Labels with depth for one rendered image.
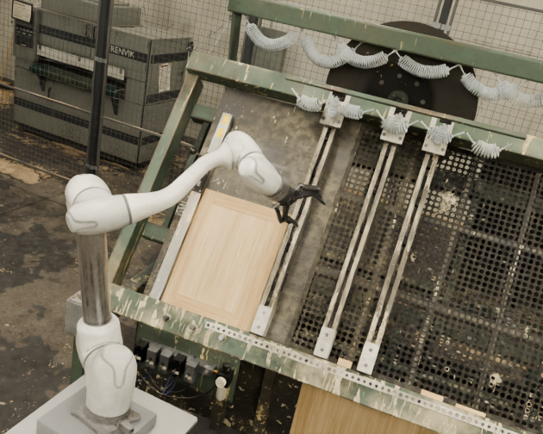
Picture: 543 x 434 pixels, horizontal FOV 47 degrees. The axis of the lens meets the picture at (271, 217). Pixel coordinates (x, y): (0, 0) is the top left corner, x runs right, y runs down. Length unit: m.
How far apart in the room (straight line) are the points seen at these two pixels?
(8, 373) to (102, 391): 1.71
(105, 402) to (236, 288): 0.86
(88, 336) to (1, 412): 1.39
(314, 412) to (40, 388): 1.56
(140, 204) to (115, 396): 0.68
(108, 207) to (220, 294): 1.01
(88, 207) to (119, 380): 0.62
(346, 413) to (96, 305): 1.33
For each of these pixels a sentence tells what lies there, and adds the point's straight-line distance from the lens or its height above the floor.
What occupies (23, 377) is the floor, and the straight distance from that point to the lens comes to 3.88.
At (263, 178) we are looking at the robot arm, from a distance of 2.09.
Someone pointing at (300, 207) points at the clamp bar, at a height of 1.41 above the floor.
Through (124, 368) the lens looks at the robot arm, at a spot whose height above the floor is 1.04.
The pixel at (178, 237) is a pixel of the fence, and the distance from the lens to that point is 2.92.
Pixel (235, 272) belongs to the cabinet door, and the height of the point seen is 1.08.
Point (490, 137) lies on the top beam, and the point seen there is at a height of 1.87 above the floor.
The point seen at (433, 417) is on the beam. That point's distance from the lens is 2.70.
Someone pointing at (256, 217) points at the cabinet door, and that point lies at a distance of 2.88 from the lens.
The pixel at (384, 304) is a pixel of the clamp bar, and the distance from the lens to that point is 2.73.
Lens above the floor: 2.39
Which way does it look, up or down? 22 degrees down
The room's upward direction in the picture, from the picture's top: 12 degrees clockwise
